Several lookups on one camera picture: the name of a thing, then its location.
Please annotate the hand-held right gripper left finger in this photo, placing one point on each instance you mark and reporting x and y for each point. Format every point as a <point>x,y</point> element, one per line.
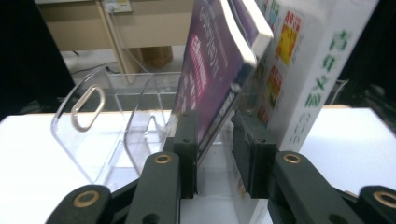
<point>158,193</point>

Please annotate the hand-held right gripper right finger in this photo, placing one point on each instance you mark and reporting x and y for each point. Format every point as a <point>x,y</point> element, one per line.
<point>295,193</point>

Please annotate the clear acrylic book rack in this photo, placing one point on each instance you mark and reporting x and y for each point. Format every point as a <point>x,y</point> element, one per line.
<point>93,146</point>

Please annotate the white book with colourful squares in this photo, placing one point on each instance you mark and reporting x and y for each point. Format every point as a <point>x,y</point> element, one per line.
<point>314,77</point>

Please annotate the purple book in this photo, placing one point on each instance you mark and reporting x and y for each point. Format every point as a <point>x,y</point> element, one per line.
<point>214,62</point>

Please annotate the white table board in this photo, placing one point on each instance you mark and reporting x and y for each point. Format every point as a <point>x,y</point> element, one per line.
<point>351,143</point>

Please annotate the brown cardboard box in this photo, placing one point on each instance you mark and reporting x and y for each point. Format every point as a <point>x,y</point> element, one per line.
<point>157,56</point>

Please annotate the white book with green text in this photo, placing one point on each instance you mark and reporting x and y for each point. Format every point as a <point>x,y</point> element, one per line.
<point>373,68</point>

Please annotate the beige wooden desk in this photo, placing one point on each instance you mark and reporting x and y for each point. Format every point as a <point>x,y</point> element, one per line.
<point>84,31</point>

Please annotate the black curtain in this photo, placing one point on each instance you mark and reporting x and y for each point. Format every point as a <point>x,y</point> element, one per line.
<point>28,62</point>

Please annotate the white wall socket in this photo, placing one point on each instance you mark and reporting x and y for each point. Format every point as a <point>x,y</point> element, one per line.
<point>116,5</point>

